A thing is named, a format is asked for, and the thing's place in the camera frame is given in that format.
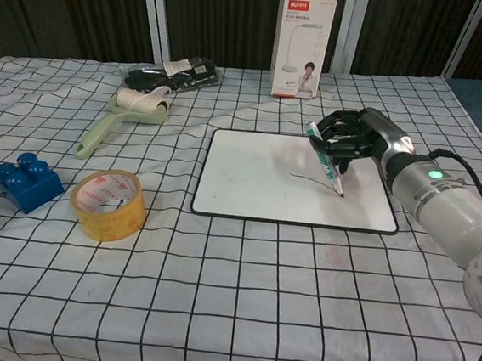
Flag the blue toy building block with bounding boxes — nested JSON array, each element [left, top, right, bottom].
[[0, 149, 68, 217]]

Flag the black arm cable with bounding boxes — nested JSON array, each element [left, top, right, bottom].
[[422, 147, 482, 210]]

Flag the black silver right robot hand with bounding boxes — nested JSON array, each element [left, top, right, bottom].
[[305, 101, 419, 181]]

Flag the green white marker pen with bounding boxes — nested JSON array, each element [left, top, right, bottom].
[[299, 120, 353, 199]]

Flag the yellow packing tape roll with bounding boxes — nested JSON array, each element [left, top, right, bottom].
[[67, 166, 152, 246]]

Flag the white partition frame post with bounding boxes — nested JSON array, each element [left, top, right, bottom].
[[441, 0, 482, 82], [330, 0, 371, 77], [133, 0, 178, 66]]

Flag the white drawing board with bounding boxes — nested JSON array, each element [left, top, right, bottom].
[[189, 125, 407, 236]]

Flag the white black checked tablecloth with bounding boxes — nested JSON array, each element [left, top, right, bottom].
[[0, 33, 482, 361]]

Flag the black gloves in plastic bag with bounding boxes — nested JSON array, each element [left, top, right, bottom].
[[121, 49, 224, 102]]

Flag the pale green lint roller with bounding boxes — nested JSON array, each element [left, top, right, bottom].
[[74, 79, 175, 169]]

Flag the white desk lamp carton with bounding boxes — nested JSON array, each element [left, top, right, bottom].
[[269, 0, 338, 104]]

